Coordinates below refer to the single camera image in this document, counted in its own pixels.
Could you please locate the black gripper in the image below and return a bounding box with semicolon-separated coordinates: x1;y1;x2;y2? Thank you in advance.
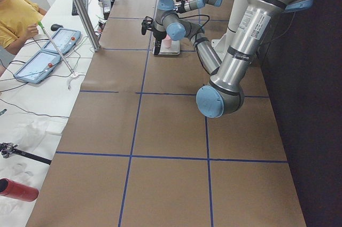
174;1;190;13
153;22;167;56

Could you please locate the pink paper cup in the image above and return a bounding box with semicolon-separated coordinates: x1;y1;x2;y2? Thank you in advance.
162;35;172;48

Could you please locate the silver digital kitchen scale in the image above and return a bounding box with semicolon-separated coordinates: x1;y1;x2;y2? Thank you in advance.
157;41;181;57

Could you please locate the black keyboard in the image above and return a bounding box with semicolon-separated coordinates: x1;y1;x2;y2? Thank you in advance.
71;0;89;16

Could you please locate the upper blue teach pendant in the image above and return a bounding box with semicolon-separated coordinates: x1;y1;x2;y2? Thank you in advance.
52;28;81;55

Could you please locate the blue teach pendant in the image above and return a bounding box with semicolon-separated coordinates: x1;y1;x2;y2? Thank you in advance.
52;28;81;55
14;50;61;84

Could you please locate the black computer mouse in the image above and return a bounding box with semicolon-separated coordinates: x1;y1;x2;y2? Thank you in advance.
50;24;63;32

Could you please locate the thin metal rod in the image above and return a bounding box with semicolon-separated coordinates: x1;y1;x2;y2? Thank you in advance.
37;21;77;78

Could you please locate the lower blue teach pendant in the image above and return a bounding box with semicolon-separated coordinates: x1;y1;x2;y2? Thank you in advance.
14;50;61;84

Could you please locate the person in yellow shirt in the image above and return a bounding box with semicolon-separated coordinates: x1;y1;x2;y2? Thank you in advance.
1;0;47;55

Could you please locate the black tripod stick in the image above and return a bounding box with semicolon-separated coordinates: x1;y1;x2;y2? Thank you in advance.
1;143;52;165

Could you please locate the red cylindrical bottle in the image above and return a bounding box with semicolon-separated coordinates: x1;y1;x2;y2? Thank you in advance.
1;178;39;202

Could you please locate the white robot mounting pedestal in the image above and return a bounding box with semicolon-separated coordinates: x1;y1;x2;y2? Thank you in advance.
212;0;247;59

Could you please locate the aluminium frame post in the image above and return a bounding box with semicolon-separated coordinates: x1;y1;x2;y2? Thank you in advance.
73;0;100;52

